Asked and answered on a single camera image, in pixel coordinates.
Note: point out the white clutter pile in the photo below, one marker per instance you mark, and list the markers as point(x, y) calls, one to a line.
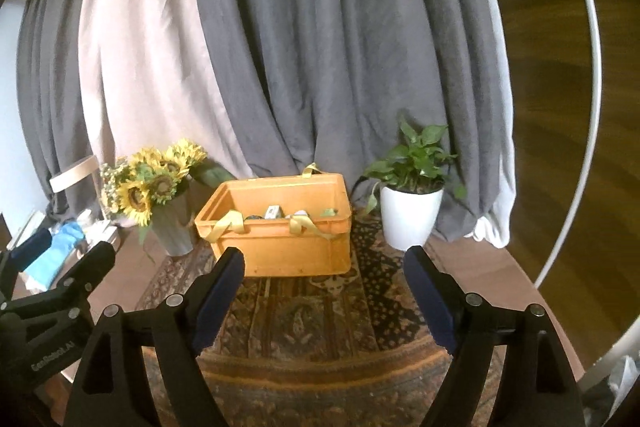
point(100, 229)

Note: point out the white hoop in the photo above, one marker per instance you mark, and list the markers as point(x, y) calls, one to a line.
point(592, 57)

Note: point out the sunflower bouquet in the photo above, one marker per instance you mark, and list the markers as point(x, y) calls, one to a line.
point(150, 187)

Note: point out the beige curtain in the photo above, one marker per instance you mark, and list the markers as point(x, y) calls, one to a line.
point(140, 57)

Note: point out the brown patterned rug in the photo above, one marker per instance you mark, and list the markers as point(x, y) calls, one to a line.
point(310, 317)

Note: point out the light blue cloth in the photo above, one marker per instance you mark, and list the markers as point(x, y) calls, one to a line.
point(55, 252)

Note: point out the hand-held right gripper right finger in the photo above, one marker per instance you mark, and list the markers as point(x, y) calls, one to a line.
point(430, 302)

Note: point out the white chair back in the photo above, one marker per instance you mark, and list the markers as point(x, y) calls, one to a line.
point(75, 172)

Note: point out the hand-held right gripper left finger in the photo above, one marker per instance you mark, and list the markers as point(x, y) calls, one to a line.
point(220, 302)

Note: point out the white sheer curtain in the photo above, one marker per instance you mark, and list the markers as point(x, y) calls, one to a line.
point(500, 217)

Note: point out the green frog toy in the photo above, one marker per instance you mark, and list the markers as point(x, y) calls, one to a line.
point(327, 211)

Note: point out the blue printed carton box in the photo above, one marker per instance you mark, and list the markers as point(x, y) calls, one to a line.
point(273, 212)

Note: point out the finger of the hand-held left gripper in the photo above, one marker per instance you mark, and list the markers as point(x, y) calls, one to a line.
point(30, 249)
point(75, 279)

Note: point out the grey ribbed vase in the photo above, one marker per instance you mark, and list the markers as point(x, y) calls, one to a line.
point(175, 232)

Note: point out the white plastic bag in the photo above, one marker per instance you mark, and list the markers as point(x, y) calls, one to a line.
point(617, 392)

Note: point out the grey curtain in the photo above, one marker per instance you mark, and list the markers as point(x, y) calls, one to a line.
point(325, 32)

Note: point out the green plant in white pot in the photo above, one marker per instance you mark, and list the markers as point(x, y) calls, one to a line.
point(410, 217)

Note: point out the lilac fluffy scrunchie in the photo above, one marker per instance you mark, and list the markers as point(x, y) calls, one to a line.
point(300, 213)

